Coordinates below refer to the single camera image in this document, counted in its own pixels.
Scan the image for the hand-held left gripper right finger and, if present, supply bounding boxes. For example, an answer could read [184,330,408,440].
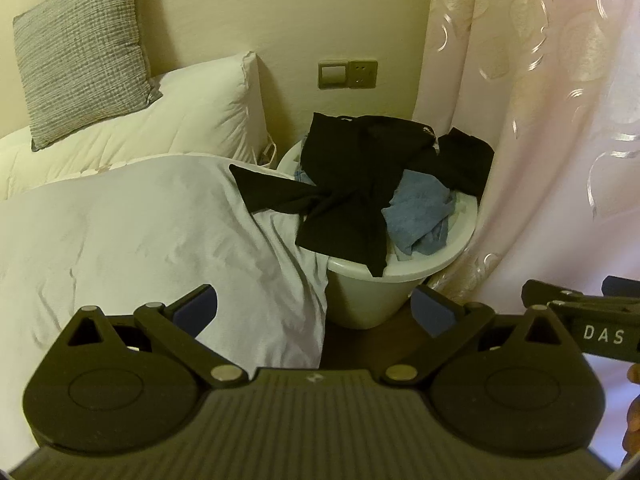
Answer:
[381,284,576,389]

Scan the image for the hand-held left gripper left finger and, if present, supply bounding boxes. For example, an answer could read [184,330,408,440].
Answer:
[65,284,249,389]

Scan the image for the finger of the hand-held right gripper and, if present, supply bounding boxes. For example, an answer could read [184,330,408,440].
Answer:
[521,280,577,307]
[602,275,640,302]

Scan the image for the white laundry basket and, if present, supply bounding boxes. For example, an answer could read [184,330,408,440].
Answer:
[276,139,480,330]

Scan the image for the black garment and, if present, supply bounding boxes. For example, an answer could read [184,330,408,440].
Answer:
[229,112,453,278]
[435,127,496,198]

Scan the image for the person's right hand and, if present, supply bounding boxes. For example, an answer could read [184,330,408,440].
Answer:
[621,360,640,453]

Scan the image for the white duvet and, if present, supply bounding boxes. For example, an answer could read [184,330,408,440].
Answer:
[0,154,331,461]

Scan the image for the blue garment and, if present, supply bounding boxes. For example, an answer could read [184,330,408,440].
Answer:
[381,169,458,257]

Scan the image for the pale patterned curtain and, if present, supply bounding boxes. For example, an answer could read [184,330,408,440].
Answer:
[410,0,640,376]

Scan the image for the white pillow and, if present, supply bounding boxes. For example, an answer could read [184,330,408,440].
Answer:
[0,51,266,198]

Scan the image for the grey woven pillow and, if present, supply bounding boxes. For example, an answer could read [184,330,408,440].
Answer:
[12,0,163,153]

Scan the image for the wall power socket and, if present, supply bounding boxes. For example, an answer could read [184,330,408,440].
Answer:
[348,59,377,89]

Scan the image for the wall light switch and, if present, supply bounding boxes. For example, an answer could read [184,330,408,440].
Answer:
[318,60,350,90]

